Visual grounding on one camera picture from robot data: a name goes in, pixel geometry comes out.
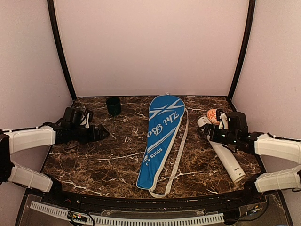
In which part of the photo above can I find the dark green cup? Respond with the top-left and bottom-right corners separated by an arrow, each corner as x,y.
106,97 -> 122,116

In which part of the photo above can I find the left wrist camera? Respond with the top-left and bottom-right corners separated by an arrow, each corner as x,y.
80,108 -> 94,129

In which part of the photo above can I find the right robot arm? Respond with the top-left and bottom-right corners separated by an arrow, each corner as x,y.
197,109 -> 301,204

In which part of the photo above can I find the orange patterned bowl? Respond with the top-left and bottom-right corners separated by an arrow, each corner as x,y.
206,109 -> 223,125

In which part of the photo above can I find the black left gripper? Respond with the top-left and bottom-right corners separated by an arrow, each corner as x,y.
70,124 -> 110,145

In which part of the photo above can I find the white shuttlecock tube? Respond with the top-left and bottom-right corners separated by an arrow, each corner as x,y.
197,115 -> 246,183

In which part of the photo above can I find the blue racket bag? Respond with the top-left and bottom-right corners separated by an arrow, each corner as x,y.
136,95 -> 189,199

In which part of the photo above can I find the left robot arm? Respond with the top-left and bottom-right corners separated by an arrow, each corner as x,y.
0,107 -> 110,205

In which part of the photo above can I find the white slotted cable duct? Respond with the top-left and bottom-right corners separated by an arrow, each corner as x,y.
30,201 -> 224,226

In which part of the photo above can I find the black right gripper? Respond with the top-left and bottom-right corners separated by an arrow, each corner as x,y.
198,123 -> 239,146

